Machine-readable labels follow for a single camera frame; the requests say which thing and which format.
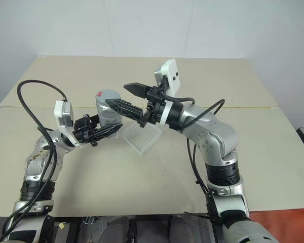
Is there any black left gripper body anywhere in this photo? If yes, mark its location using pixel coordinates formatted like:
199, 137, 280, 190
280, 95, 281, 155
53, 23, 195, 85
73, 113, 101, 148

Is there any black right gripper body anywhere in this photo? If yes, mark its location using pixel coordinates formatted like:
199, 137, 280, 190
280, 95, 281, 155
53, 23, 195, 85
137, 80, 173, 129

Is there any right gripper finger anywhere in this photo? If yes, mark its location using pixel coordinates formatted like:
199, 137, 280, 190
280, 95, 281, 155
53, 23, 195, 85
105, 98, 144, 125
123, 82, 153, 99

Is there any grey cylindrical can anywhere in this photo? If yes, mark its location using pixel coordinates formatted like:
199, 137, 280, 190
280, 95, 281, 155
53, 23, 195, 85
95, 100, 123, 139

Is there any clear plastic tray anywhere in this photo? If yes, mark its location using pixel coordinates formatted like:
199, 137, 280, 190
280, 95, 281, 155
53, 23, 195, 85
122, 121, 163, 154

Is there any dark grey rounded pad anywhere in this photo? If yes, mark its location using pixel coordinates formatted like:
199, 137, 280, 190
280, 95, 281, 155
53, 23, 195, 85
108, 216, 131, 243
168, 215, 193, 243

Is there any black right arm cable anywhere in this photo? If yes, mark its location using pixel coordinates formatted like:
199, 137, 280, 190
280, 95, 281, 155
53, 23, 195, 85
162, 83, 226, 228

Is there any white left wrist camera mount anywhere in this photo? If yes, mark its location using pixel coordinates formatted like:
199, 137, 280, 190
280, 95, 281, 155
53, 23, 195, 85
54, 100, 81, 148

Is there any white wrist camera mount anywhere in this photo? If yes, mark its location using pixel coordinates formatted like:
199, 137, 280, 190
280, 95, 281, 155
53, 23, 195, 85
154, 58, 181, 127
54, 100, 81, 148

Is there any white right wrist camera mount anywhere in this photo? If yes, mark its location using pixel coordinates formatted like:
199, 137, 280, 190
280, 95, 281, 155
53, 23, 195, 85
154, 58, 181, 127

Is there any black cable tie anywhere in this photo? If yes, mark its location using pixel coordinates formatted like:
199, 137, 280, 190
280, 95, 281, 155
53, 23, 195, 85
184, 211, 222, 224

